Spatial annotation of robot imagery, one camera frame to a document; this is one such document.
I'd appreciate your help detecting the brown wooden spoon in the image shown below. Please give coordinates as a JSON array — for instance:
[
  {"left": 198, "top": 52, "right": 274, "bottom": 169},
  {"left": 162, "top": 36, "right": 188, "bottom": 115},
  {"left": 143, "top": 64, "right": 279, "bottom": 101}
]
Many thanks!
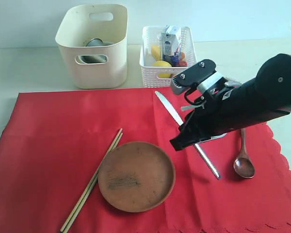
[{"left": 233, "top": 128, "right": 255, "bottom": 179}]

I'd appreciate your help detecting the yellow lemon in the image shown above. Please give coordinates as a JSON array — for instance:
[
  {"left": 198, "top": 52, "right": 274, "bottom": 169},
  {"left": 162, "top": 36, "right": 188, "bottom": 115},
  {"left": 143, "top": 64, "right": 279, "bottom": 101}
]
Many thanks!
[{"left": 151, "top": 60, "right": 173, "bottom": 79}]

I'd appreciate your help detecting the red sausage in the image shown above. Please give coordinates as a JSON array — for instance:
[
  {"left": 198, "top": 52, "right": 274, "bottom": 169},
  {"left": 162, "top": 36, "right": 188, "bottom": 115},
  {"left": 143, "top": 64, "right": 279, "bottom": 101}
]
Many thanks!
[{"left": 178, "top": 60, "right": 188, "bottom": 67}]

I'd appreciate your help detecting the yellow cheese wedge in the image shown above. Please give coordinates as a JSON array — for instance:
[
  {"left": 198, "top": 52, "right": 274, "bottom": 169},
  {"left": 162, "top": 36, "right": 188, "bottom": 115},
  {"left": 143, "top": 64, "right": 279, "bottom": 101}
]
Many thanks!
[{"left": 151, "top": 45, "right": 161, "bottom": 61}]

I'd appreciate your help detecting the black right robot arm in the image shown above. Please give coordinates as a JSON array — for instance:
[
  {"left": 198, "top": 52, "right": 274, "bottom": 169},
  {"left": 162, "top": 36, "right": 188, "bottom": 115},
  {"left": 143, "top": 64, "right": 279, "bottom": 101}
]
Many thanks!
[{"left": 171, "top": 53, "right": 291, "bottom": 150}]

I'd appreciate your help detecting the stainless steel cup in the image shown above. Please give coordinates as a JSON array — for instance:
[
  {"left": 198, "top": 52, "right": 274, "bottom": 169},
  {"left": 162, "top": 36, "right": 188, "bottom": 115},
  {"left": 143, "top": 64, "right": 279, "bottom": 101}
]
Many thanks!
[{"left": 86, "top": 50, "right": 104, "bottom": 55}]

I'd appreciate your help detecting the white ceramic bowl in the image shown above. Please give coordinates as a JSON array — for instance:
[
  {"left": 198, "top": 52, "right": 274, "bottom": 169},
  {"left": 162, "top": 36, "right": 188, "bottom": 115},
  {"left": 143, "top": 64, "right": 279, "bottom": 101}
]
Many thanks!
[{"left": 79, "top": 38, "right": 113, "bottom": 64}]

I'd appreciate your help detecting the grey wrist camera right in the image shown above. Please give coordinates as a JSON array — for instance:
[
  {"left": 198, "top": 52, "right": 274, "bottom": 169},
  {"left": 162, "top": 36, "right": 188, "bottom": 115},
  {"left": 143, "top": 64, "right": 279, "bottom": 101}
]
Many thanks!
[{"left": 170, "top": 59, "right": 216, "bottom": 95}]

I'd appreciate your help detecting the blue white milk carton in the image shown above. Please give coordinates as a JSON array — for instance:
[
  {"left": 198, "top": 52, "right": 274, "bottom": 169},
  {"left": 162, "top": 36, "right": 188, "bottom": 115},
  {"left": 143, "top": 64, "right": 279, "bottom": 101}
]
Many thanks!
[{"left": 160, "top": 26, "right": 181, "bottom": 67}]

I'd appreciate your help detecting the white perforated basket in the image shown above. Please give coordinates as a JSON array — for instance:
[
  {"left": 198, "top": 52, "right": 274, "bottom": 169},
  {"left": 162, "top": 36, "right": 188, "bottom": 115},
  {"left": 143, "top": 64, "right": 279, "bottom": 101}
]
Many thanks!
[{"left": 139, "top": 26, "right": 197, "bottom": 87}]

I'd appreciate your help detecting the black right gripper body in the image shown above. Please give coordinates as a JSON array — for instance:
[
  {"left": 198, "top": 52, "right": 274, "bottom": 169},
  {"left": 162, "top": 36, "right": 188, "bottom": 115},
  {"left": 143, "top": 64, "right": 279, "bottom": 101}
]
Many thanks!
[{"left": 187, "top": 89, "right": 245, "bottom": 141}]

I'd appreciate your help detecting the steel table knife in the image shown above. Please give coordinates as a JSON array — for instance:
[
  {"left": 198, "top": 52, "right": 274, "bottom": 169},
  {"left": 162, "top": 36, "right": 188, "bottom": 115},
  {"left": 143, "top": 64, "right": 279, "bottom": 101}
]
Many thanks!
[{"left": 155, "top": 91, "right": 221, "bottom": 179}]

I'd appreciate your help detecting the cream plastic tub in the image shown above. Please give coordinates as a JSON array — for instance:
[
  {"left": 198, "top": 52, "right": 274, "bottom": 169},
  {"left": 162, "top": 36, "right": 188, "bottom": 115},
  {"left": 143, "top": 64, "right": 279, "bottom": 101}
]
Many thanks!
[{"left": 55, "top": 4, "right": 128, "bottom": 89}]

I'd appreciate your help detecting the brown wooden plate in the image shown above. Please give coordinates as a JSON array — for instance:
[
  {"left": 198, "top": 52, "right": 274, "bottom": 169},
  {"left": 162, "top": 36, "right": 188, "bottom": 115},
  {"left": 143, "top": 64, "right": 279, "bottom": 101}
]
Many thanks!
[{"left": 98, "top": 141, "right": 176, "bottom": 213}]

